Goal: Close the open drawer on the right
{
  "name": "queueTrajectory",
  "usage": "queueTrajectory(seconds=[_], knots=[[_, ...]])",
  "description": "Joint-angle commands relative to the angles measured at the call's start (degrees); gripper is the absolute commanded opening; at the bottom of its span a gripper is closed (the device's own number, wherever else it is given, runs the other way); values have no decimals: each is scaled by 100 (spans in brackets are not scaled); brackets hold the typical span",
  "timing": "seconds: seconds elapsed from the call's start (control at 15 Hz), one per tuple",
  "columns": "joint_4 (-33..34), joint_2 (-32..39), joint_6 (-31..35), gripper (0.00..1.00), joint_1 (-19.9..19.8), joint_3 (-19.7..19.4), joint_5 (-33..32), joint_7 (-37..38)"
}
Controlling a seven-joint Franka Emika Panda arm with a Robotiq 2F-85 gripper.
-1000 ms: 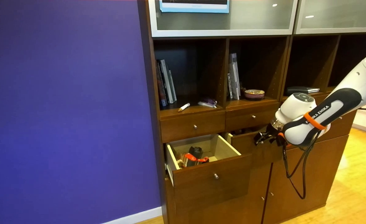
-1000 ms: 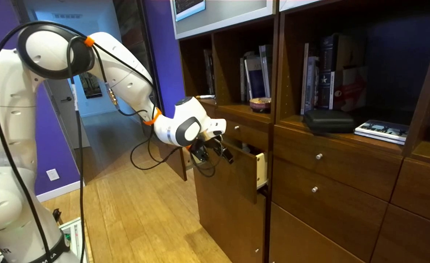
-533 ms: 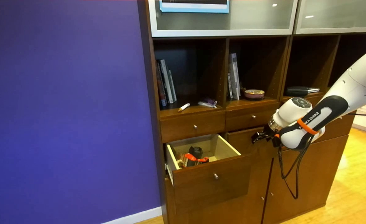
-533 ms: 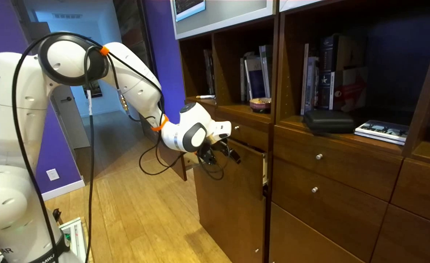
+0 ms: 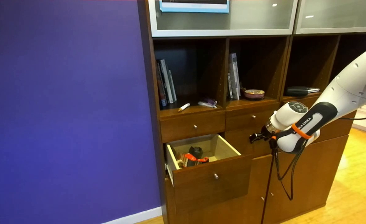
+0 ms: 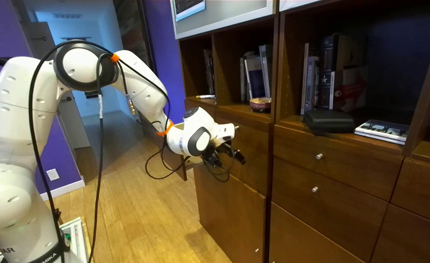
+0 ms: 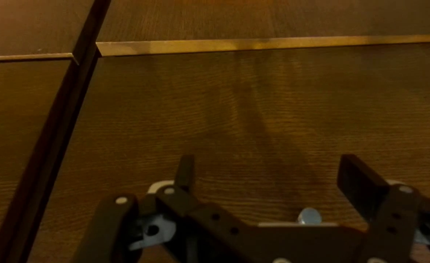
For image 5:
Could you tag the row of books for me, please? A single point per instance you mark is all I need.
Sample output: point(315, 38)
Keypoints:
point(164, 82)
point(233, 77)

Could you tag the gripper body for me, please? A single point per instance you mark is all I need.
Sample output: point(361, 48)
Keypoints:
point(263, 134)

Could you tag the white marker with orange cap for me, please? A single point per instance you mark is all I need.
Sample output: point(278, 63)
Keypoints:
point(184, 107)

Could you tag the open wooden drawer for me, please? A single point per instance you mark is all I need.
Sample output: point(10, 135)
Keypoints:
point(210, 186)

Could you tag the closed wooden drawer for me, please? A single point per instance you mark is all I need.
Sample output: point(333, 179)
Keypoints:
point(182, 127)
point(242, 119)
point(238, 141)

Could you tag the purple and white packet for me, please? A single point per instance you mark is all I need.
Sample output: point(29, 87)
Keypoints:
point(208, 103)

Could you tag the black pouch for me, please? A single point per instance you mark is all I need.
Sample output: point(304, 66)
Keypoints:
point(296, 91)

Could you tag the thin dark stand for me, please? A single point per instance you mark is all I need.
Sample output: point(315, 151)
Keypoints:
point(268, 183)

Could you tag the white flat booklet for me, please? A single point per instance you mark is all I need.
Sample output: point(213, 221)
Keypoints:
point(313, 90)

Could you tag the small patterned bowl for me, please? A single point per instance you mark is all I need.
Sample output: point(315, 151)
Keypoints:
point(254, 94)

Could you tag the heap of tools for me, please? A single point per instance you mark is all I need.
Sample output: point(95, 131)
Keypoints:
point(192, 157)

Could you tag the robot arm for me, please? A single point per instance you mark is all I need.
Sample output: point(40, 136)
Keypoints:
point(350, 84)

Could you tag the brown wooden cabinet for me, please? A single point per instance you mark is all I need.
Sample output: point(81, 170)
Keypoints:
point(304, 174)

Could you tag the open drawer knob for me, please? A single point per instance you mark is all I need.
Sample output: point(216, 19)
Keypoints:
point(215, 176)

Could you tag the frosted glass cabinet door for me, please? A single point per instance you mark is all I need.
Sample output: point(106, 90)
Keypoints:
point(341, 15)
point(248, 18)

